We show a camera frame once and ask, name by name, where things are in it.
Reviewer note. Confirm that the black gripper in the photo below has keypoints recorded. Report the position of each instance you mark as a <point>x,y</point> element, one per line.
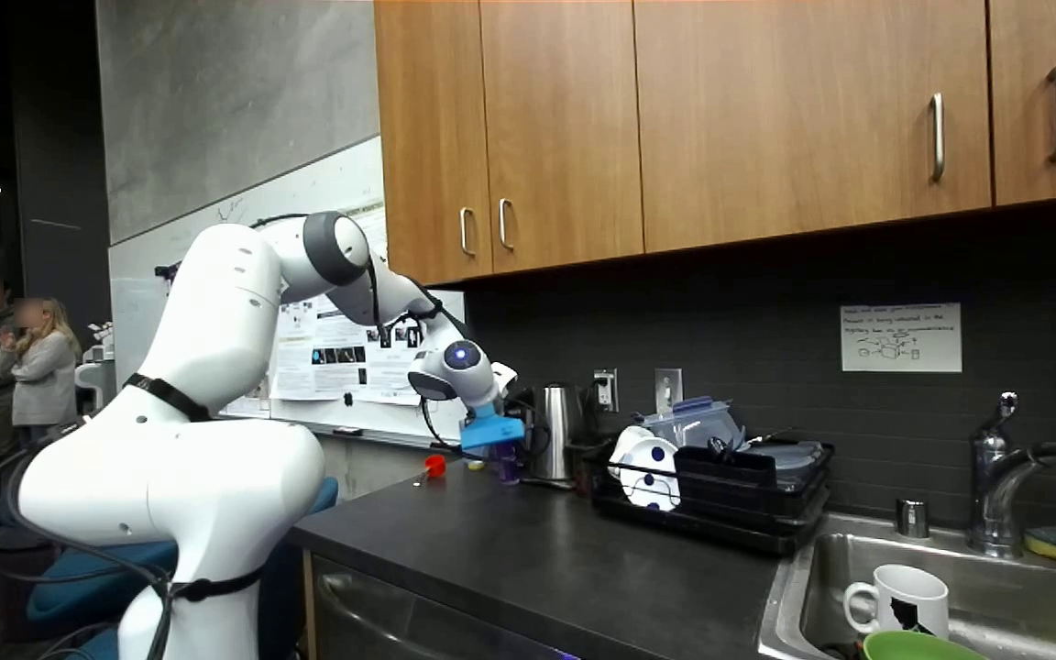
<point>522,406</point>

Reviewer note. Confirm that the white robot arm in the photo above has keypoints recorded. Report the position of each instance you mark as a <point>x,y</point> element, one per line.
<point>183,464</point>

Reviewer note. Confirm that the stainless steel thermos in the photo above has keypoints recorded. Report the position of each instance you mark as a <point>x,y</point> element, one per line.
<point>550,436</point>

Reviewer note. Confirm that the black jar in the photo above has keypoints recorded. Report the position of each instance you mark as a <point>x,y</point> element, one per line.
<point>604,427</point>

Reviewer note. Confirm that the small red plastic object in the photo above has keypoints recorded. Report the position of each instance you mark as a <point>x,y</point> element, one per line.
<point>435,467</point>

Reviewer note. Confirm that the white plate with blue dots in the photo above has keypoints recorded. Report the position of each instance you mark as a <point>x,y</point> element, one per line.
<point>643,471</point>

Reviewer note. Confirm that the clear plastic container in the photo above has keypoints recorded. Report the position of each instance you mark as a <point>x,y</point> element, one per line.
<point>698,423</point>

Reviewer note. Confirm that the white poster with dark pictures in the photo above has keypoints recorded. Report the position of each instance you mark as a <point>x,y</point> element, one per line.
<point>320,360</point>

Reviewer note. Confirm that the stainless steel dishwasher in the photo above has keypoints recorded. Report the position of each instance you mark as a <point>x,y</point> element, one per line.
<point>431,618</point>

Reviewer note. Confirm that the black dish rack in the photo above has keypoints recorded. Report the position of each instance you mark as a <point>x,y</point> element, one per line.
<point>750,491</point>

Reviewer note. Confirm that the whiteboard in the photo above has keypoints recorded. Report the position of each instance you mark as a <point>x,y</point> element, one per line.
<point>347,177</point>

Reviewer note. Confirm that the wooden upper cabinets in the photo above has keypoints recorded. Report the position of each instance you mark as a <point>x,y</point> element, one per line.
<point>736,112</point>

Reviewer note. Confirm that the small metal cup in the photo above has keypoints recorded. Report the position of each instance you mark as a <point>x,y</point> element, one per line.
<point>912,515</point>

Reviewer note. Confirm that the white mug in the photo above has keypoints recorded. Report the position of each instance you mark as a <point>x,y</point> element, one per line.
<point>908,597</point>

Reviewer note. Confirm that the green bowl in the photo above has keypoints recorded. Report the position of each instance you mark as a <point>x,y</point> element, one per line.
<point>917,647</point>

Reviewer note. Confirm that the woman in grey top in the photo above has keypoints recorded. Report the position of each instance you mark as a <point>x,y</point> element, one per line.
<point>45,371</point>

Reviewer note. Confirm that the chrome sink faucet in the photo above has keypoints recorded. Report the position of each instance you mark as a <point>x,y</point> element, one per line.
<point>991,477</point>

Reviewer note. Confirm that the stainless steel sink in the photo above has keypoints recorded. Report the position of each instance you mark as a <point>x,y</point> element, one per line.
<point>1017,601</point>

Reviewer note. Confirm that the wall power outlet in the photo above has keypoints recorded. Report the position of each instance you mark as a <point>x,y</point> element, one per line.
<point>607,392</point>
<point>667,392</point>

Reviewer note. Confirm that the white paper wall notice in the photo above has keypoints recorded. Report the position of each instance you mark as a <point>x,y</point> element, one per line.
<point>899,337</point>

